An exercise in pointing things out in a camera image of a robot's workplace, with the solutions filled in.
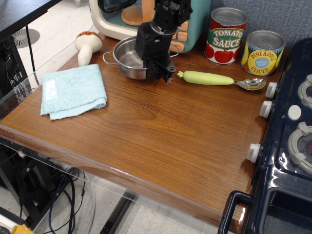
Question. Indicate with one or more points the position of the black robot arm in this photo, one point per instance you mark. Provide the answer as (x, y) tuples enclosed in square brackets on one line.
[(171, 13)]

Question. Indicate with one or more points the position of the plush mushroom toy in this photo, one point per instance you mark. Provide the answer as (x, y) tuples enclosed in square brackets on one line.
[(87, 43)]

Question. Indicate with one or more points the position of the dark blue toy stove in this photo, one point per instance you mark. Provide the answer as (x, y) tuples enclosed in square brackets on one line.
[(281, 198)]

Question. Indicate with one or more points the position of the toy microwave oven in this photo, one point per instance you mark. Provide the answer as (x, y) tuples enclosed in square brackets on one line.
[(106, 16)]

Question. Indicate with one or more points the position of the white stove knob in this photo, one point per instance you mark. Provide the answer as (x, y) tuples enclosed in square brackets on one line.
[(265, 109), (271, 89), (253, 152)]

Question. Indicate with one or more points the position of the orange toy plate in microwave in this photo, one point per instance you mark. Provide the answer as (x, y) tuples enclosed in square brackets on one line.
[(132, 15)]

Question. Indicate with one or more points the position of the black desk top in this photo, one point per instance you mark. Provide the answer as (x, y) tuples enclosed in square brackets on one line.
[(16, 14)]

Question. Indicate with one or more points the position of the light blue folded cloth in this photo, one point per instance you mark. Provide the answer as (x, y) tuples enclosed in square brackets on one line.
[(72, 92)]

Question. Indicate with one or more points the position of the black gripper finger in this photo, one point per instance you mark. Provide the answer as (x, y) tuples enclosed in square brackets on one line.
[(153, 70), (166, 75)]

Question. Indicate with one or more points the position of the small stainless steel pan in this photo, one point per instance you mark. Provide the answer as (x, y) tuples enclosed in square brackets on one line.
[(125, 56)]

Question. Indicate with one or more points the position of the tomato sauce can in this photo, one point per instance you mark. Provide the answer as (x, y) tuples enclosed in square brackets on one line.
[(225, 34)]

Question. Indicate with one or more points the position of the pineapple slices can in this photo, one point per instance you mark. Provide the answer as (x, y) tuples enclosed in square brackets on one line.
[(262, 53)]

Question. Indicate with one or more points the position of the black table leg frame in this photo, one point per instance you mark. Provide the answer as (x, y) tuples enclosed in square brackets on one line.
[(118, 213)]

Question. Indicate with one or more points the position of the spoon with green carrot handle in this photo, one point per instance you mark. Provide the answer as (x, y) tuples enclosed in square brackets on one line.
[(220, 80)]

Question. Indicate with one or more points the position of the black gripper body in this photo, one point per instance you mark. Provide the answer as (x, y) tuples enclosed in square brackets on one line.
[(152, 45)]

